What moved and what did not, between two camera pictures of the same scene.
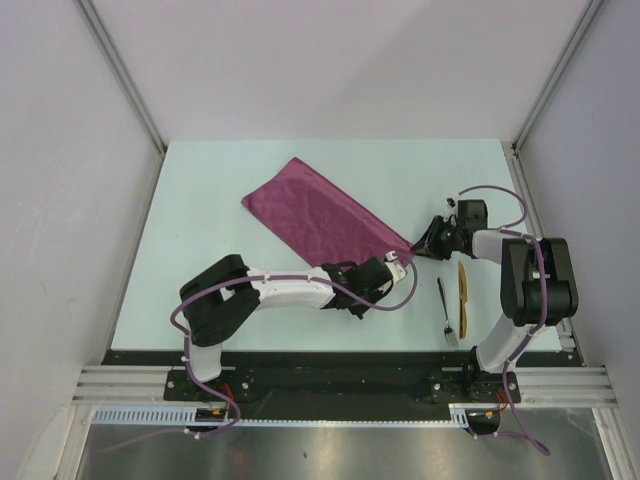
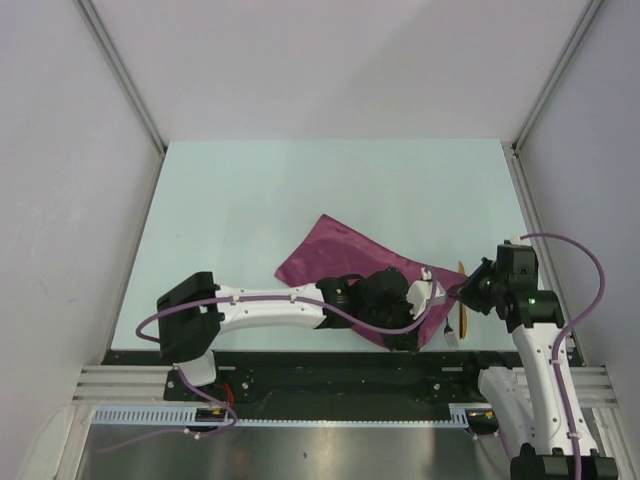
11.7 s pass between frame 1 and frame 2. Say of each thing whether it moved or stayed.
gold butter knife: stayed
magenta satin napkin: moved
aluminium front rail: stayed
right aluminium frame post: stayed
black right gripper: moved
